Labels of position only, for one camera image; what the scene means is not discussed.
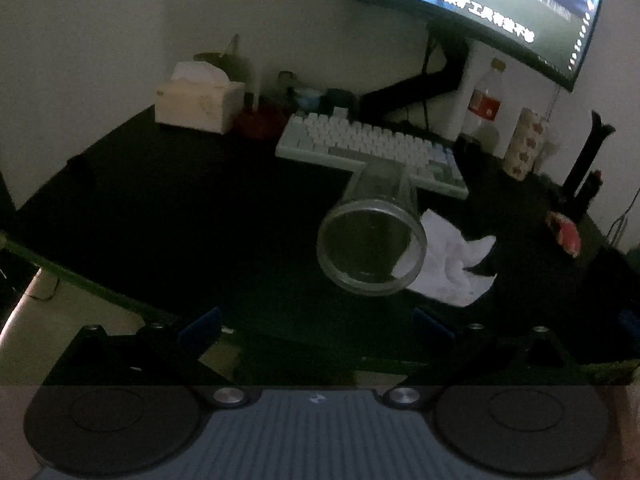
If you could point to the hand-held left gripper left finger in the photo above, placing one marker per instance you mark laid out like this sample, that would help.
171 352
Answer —
202 327

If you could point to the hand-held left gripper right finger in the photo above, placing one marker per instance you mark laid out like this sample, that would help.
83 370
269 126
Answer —
431 325

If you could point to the white tissue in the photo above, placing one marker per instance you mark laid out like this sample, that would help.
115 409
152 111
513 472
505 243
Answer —
450 260

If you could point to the clear glass jar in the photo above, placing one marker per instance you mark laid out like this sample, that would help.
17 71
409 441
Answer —
372 200

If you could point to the pink snack packet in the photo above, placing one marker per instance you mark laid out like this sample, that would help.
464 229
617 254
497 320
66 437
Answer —
567 235

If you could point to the white keyboard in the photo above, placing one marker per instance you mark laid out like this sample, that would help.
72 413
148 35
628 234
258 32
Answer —
360 142

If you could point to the patterned paper cylinder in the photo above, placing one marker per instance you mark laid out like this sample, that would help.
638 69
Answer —
522 145

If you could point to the dark red pouch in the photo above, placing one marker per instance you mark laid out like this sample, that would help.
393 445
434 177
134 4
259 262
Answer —
260 122

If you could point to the black upright stand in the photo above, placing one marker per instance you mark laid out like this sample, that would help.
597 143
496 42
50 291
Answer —
585 165

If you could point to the beige tissue box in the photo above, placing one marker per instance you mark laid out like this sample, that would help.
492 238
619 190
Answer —
197 102

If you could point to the plastic bottle with red label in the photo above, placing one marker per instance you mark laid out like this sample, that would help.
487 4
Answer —
484 105

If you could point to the black monitor stand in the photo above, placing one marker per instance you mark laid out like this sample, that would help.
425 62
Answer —
425 85

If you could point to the dark cup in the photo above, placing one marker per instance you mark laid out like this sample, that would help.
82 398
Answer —
341 101

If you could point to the small glass bottle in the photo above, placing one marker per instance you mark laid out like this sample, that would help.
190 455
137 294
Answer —
286 87

